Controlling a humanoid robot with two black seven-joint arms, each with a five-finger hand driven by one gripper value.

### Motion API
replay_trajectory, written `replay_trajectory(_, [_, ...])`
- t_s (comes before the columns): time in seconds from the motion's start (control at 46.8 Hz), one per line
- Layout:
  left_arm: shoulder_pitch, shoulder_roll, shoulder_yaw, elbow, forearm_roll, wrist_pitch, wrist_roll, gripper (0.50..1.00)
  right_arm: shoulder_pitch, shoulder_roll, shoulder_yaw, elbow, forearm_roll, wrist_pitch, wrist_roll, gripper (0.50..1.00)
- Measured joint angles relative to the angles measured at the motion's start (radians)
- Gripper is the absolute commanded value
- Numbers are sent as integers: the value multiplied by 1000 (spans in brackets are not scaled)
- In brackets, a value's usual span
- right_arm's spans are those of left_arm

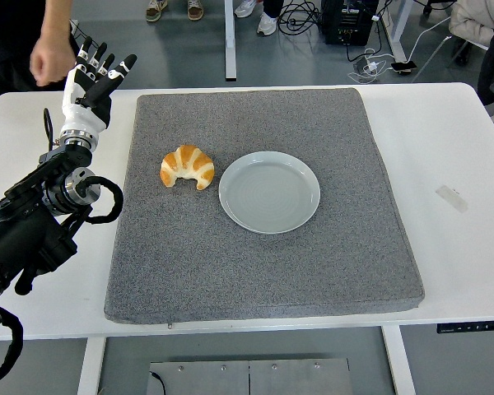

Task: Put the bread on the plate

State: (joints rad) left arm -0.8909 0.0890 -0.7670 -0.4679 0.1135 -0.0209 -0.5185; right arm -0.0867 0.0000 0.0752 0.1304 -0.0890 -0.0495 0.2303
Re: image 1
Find white table leg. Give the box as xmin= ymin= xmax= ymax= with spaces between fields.
xmin=76 ymin=337 xmax=107 ymax=395
xmin=380 ymin=325 xmax=417 ymax=395

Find person's white shoe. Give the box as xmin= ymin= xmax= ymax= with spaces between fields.
xmin=256 ymin=11 xmax=278 ymax=36
xmin=234 ymin=0 xmax=259 ymax=19

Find grey fabric mat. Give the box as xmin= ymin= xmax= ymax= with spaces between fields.
xmin=103 ymin=87 xmax=426 ymax=326

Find golden croissant bread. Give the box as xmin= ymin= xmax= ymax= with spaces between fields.
xmin=160 ymin=144 xmax=216 ymax=191

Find grey metal plate with screws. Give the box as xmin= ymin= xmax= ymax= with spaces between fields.
xmin=147 ymin=357 xmax=352 ymax=395

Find phone with orange edge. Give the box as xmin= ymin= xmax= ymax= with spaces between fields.
xmin=390 ymin=60 xmax=418 ymax=77

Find beige jacket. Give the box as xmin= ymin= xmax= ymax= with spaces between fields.
xmin=448 ymin=0 xmax=494 ymax=46

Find white slanted desk leg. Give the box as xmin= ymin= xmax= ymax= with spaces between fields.
xmin=379 ymin=0 xmax=412 ymax=63

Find grey round plate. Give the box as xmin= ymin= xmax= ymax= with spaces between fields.
xmin=218 ymin=151 xmax=321 ymax=235

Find thin black cable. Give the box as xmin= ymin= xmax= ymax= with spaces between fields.
xmin=148 ymin=371 xmax=166 ymax=395

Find person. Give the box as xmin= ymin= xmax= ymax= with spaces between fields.
xmin=0 ymin=0 xmax=50 ymax=120

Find person's hand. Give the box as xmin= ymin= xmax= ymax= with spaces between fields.
xmin=29 ymin=38 xmax=80 ymax=88

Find white desk leg post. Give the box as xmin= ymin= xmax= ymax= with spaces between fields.
xmin=223 ymin=0 xmax=237 ymax=81

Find black computer case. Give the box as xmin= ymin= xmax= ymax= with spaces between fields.
xmin=321 ymin=0 xmax=382 ymax=46

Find person's legs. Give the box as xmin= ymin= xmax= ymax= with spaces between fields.
xmin=262 ymin=0 xmax=285 ymax=18

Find black floor cable bundle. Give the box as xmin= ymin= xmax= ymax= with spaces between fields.
xmin=277 ymin=0 xmax=324 ymax=36

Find clear tape piece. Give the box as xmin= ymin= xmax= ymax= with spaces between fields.
xmin=435 ymin=184 xmax=468 ymax=213

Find black table control panel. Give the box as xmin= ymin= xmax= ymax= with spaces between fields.
xmin=436 ymin=320 xmax=494 ymax=334

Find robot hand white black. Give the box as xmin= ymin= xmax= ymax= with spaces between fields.
xmin=59 ymin=36 xmax=138 ymax=135

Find white charging cable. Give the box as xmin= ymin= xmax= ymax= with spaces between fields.
xmin=347 ymin=16 xmax=454 ymax=86

